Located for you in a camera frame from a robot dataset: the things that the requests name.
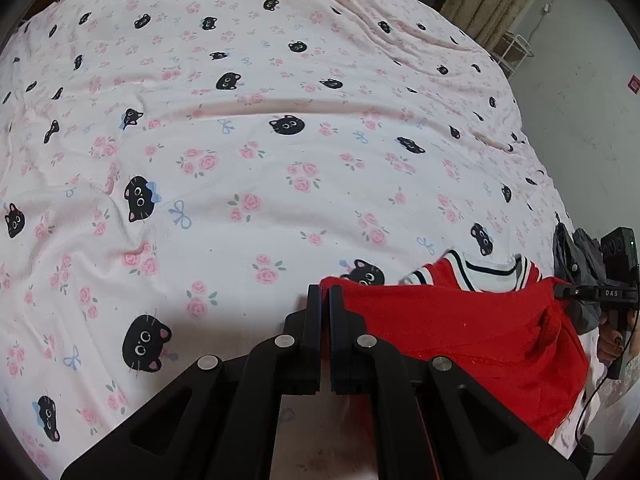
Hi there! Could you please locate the red and white jersey shirt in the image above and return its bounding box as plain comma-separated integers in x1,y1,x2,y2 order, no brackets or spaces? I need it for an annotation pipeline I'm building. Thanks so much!
321,250,589,440

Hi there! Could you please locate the person's right hand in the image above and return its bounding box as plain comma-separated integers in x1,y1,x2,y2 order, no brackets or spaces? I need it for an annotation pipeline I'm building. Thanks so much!
597,312,639,366

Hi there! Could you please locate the grey purple jacket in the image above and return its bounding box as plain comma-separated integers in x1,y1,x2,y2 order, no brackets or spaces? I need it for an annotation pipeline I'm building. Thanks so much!
552,221,606,335

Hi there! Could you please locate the pink cat-print bed quilt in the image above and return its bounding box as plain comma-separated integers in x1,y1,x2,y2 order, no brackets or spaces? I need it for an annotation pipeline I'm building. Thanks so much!
1,0,566,479

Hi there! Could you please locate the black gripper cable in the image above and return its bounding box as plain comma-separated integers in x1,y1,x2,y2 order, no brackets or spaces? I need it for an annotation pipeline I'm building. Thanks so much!
572,318,640,458

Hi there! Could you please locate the red wall sticker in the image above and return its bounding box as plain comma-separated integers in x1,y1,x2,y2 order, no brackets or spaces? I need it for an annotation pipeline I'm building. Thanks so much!
628,76,640,94

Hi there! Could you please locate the white wire shelf rack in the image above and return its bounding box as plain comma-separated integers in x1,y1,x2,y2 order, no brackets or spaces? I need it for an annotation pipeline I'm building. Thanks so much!
491,32,534,78

